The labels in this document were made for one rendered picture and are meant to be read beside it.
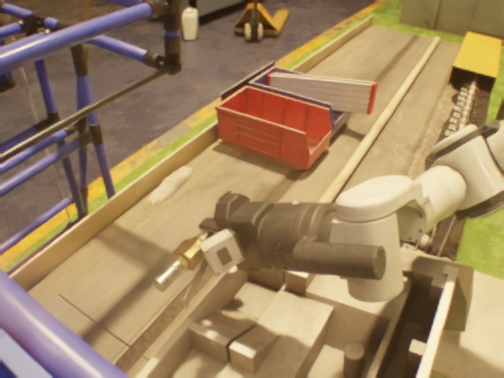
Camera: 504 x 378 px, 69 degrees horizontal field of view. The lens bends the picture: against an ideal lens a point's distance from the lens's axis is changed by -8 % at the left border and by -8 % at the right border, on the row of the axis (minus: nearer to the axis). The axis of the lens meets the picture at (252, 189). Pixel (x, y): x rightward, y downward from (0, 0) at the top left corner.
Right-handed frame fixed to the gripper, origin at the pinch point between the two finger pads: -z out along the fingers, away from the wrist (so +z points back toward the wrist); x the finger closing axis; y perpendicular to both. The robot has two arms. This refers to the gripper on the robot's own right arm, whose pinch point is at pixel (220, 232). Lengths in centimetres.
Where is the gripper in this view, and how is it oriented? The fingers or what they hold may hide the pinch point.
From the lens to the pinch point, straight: 59.4
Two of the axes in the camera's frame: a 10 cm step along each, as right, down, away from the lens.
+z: 7.8, -0.2, -6.3
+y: 5.2, -5.3, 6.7
